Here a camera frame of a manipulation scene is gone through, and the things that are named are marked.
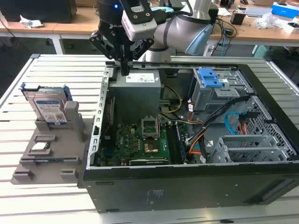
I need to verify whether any multicoloured power wire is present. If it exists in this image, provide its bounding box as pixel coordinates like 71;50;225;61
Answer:
238;111;260;135

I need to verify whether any thin red wire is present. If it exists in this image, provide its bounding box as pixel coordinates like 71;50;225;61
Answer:
104;97;116;140

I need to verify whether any blue data wire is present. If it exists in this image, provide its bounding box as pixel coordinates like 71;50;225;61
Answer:
223;112;242;136

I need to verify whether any blue white box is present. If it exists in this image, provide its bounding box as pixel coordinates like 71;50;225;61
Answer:
272;2;299;21

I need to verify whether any black PC case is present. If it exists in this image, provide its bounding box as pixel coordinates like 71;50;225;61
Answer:
77;60;299;214

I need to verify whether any metal socket cover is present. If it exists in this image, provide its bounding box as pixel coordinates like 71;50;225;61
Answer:
141;115;160;140

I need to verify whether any silver CPU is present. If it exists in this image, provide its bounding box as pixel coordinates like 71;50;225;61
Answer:
31;142;51;151

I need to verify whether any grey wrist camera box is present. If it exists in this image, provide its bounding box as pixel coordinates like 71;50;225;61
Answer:
121;0;157;42

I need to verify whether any green motherboard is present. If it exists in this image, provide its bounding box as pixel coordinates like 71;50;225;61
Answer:
100;122;194;168

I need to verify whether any blue plastic latch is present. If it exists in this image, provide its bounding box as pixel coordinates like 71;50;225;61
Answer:
197;67;222;88

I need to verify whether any grey metal disk bay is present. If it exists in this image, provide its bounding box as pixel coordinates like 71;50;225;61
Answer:
207;134;292;164

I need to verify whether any large black box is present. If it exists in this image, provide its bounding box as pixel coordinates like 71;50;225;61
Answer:
0;0;78;24

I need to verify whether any crumpled white paper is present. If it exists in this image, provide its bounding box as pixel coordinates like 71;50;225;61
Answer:
20;14;44;29

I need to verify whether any long wooden desk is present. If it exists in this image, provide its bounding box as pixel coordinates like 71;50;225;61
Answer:
0;6;299;47

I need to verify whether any thin orange wire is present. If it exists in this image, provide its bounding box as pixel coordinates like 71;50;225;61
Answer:
188;136;204;156

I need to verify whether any black cable bundle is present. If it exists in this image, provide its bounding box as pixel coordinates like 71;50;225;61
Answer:
186;95;251;164

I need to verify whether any grey power supply unit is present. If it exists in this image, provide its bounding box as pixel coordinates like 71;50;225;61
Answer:
108;69;165;117

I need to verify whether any CPU socket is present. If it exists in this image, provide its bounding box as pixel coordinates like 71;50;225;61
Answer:
143;139;159;154

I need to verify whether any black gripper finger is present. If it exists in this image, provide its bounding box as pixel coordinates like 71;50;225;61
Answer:
125;38;155;77
89;29;126;77

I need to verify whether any grey parts rack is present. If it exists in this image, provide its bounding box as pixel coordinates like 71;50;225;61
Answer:
10;100;96;187

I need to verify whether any small black box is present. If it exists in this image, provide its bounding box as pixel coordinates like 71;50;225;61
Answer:
230;11;247;25

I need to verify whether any black RAM slot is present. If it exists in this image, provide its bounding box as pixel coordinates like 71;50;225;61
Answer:
172;123;185;164
165;123;178;164

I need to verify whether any hard disk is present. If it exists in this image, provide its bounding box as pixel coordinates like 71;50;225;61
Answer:
21;83;72;126

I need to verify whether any pale teal chair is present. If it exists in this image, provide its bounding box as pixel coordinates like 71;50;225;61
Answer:
253;44;269;58

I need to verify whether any black computer tower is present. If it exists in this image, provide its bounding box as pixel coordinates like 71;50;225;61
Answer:
208;6;219;26

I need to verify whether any yellow black cable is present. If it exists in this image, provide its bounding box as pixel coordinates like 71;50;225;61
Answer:
160;85;183;115

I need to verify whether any black graphics card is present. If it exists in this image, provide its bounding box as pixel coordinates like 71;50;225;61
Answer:
121;158;169;167

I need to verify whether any grey metal drive cage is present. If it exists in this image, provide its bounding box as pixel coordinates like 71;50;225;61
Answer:
190;67;254;113

